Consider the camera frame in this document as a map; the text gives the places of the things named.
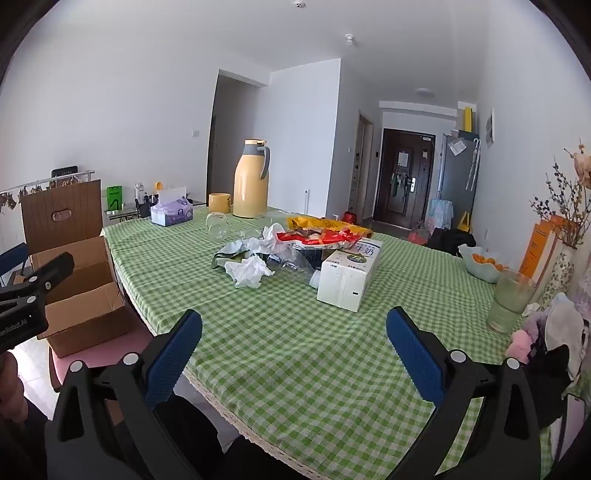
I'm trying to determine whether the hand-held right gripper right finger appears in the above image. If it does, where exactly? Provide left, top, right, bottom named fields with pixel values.
left=386, top=306, right=542, bottom=480

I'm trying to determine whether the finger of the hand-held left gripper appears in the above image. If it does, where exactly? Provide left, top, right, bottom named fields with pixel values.
left=21, top=251, right=75, bottom=296

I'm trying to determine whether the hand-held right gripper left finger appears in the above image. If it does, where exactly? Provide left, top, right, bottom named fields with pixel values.
left=44, top=309, right=232, bottom=480

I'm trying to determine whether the brown cardboard box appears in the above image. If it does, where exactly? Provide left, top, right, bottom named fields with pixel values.
left=21, top=179, right=139, bottom=359

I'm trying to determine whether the white milk carton box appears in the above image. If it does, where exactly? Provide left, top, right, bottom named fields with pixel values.
left=316, top=237, right=384, bottom=313

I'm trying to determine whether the white tissue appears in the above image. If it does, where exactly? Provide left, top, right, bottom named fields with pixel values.
left=224, top=255, right=276, bottom=289

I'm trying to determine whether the green foil packet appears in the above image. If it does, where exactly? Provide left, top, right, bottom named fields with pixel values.
left=211, top=239, right=264, bottom=273

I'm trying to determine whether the red snack packet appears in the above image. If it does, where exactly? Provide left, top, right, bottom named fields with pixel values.
left=276, top=229, right=370, bottom=251

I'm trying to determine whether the clear plastic bag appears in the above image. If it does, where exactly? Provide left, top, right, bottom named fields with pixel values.
left=265, top=244, right=325, bottom=280

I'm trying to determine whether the yellow snack packet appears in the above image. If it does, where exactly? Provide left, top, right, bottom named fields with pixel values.
left=286, top=215, right=373, bottom=237

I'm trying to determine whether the person's left hand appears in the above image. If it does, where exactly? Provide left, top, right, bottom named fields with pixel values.
left=0, top=353, right=25, bottom=416

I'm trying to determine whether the blue chair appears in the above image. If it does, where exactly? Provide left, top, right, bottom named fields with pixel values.
left=0, top=243, right=30, bottom=288

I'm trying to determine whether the pink seat cushion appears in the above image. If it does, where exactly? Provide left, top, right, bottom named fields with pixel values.
left=48, top=318, right=155, bottom=394

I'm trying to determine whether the metal drying rack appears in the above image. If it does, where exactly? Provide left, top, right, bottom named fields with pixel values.
left=0, top=169, right=96, bottom=206

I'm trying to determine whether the folding camp table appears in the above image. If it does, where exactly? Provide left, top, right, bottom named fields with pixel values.
left=104, top=198, right=206, bottom=225

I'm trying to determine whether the pink plush toy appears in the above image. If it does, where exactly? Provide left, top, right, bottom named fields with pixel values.
left=505, top=329, right=533, bottom=365

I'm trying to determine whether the green ribbed glass cup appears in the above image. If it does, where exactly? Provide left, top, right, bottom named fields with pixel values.
left=486, top=268, right=539, bottom=336

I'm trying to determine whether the pile of small oranges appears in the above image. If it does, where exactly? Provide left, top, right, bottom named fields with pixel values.
left=468, top=254, right=506, bottom=272

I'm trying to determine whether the black duffel bag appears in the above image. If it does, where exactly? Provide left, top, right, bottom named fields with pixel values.
left=428, top=228, right=477, bottom=253

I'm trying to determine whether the purple tissue box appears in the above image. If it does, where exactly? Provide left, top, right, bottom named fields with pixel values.
left=150, top=186, right=193, bottom=227

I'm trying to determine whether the clear drinking glass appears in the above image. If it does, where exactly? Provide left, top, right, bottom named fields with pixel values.
left=205, top=212, right=230, bottom=241

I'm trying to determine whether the pink blue patterned bag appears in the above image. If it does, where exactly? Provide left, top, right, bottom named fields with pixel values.
left=424, top=198, right=454, bottom=230

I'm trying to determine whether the crumpled white paper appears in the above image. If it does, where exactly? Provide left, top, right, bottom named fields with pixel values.
left=260, top=222, right=288, bottom=253

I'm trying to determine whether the floral vase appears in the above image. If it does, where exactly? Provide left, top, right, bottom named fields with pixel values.
left=538, top=244, right=579, bottom=311

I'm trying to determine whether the dark brown entrance door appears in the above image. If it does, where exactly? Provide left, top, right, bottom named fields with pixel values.
left=372, top=128, right=437, bottom=230

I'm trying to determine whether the grey refrigerator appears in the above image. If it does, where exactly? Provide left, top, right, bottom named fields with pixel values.
left=436, top=133, right=481, bottom=230

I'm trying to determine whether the yellow thermos jug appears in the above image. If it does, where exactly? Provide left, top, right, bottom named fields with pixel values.
left=232, top=138, right=271, bottom=219

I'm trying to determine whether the white umbrella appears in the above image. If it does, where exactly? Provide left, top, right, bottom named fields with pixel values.
left=465, top=137, right=481, bottom=191

